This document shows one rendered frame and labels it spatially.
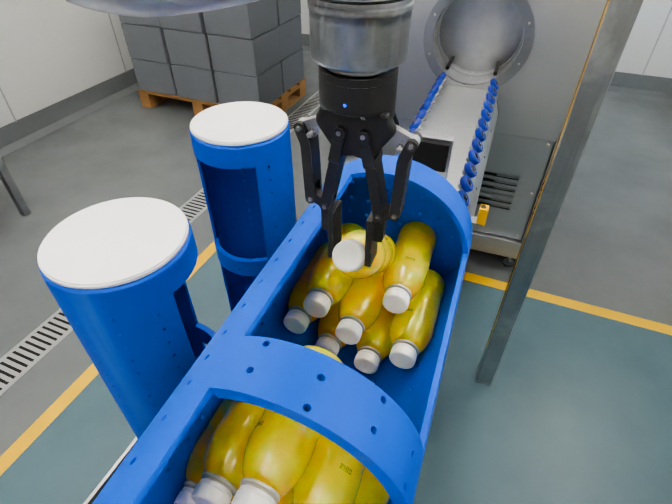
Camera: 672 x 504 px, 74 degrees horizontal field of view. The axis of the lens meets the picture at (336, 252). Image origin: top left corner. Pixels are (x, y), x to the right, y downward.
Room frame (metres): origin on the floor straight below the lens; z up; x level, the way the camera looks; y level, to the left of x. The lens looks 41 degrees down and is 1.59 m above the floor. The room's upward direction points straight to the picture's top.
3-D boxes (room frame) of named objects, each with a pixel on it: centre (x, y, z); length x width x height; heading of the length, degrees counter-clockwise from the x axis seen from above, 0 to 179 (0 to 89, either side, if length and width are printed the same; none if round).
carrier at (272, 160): (1.22, 0.28, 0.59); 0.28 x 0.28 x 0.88
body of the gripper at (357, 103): (0.43, -0.02, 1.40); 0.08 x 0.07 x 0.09; 70
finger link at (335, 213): (0.44, 0.00, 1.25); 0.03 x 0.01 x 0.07; 160
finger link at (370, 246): (0.42, -0.04, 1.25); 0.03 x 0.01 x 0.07; 160
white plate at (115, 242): (0.69, 0.43, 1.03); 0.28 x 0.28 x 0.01
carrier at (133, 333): (0.69, 0.43, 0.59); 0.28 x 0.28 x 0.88
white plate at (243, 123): (1.22, 0.28, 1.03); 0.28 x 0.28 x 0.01
